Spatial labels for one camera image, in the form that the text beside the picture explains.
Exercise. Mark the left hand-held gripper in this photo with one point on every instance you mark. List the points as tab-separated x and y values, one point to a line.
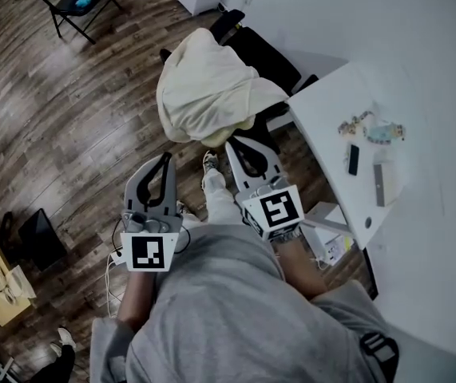
147	249

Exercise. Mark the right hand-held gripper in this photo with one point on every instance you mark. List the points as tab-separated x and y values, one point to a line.
277	212

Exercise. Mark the cream clothes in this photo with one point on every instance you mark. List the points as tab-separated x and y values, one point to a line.
207	86

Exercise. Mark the black mesh office chair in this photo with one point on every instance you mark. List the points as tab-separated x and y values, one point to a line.
267	58

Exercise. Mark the person's left forearm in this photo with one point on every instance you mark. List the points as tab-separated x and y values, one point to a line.
137	297

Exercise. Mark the person's right forearm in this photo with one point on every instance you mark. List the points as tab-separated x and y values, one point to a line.
303	269

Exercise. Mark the black swivel chair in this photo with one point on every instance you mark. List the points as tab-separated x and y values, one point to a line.
6	230

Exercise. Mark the black folding chair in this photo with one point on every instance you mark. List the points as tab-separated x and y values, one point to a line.
80	2

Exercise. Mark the person's patterned sneaker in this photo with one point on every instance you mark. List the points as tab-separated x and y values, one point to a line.
182	208
210	161

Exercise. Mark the person's cream trouser leg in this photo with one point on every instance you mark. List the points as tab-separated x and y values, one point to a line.
221	198

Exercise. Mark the silver wristwatch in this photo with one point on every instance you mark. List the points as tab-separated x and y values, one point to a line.
287	235

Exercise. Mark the white cardboard box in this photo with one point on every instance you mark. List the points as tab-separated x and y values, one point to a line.
325	218

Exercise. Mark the white desk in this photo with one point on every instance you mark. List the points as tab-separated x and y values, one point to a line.
331	114

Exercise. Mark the black smartphone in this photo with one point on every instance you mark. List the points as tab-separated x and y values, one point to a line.
354	160

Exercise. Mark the white box grey edge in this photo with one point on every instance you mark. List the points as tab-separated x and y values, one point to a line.
387	178

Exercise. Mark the person's grey t-shirt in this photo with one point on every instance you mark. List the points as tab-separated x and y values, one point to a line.
231	313

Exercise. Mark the cream cloth bag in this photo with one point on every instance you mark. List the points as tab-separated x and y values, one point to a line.
22	283

